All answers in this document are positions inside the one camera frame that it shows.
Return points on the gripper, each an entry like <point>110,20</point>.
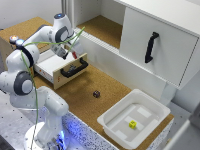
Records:
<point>60,50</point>

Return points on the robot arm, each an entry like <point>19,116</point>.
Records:
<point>50,106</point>

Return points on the wooden drawer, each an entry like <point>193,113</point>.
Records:
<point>50,65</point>

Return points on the blue button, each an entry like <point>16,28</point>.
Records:
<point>19,42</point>

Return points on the wooden drawer box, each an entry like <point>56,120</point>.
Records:
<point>23,28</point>

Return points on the red button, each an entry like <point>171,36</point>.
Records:
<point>13,39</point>

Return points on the white cabinet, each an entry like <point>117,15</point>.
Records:
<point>110,56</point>

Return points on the purple block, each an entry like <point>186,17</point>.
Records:
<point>96,94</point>

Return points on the white plastic box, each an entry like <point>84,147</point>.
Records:
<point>116,121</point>

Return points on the yellow block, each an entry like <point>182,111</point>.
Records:
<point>132,124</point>

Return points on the white sliding door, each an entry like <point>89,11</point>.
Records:
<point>166,63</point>

